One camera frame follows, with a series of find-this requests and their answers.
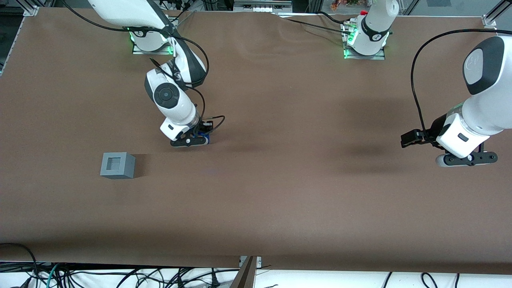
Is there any white power strip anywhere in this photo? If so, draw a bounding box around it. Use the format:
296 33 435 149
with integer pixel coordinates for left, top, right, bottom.
233 0 293 13

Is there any black looped floor cable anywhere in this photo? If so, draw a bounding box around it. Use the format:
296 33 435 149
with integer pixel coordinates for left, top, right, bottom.
0 242 40 288

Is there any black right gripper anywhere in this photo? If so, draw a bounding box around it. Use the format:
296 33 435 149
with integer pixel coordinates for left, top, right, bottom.
187 119 214 140

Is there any aluminium profile beam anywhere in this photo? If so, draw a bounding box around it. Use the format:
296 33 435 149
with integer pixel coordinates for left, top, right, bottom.
229 256 262 288

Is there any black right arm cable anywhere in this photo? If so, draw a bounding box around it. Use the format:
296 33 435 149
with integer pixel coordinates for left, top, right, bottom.
60 0 226 134

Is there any gray square base block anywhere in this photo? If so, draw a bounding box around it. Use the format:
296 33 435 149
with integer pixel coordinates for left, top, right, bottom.
100 152 136 180

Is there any teal floor cable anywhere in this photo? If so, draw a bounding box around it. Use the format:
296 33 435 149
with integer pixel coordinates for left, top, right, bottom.
37 263 61 288

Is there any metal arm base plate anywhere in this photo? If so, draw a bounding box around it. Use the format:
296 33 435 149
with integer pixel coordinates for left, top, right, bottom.
132 36 176 56
342 21 387 61

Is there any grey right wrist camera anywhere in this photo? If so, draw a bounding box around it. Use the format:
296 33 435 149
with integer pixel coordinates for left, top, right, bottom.
170 135 209 148

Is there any brown table cover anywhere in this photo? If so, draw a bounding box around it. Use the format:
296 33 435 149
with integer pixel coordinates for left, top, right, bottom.
0 7 512 275

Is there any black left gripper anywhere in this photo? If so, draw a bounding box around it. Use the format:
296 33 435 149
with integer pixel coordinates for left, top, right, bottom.
401 114 450 149

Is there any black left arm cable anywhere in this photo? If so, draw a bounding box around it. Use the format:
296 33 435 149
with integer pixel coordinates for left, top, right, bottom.
411 28 496 138

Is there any black curled floor cable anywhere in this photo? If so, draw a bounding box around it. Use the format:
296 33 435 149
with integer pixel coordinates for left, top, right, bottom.
421 272 440 288

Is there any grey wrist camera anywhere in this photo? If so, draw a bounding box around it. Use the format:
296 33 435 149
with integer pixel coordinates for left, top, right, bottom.
436 151 498 168
170 135 209 148

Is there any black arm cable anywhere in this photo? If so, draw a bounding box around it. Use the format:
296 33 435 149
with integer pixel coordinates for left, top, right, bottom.
60 0 226 134
411 28 496 138

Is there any black cable across table cover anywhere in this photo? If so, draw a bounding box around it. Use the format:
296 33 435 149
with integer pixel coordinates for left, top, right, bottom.
275 12 354 36

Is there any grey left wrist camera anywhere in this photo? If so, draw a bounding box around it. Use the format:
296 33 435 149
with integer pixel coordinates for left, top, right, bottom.
436 151 498 168

